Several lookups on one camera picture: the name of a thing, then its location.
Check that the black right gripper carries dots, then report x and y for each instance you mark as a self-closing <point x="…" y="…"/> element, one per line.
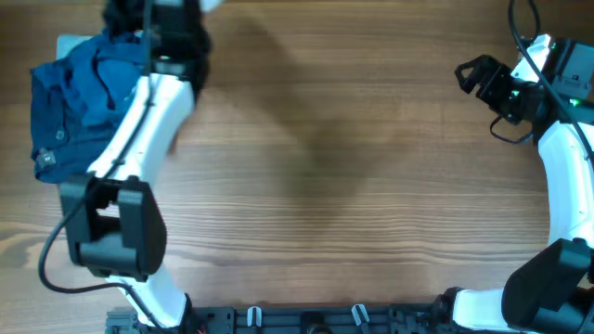
<point x="490" y="84"/>

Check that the black t-shirt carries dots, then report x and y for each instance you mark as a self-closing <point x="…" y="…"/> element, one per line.
<point x="125" y="16"/>

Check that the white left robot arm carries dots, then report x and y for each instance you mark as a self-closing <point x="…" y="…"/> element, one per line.
<point x="112" y="222"/>

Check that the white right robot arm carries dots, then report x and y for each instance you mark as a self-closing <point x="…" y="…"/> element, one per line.
<point x="552" y="89"/>

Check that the blue clothes pile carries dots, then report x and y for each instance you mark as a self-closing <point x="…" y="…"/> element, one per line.
<point x="79" y="101"/>

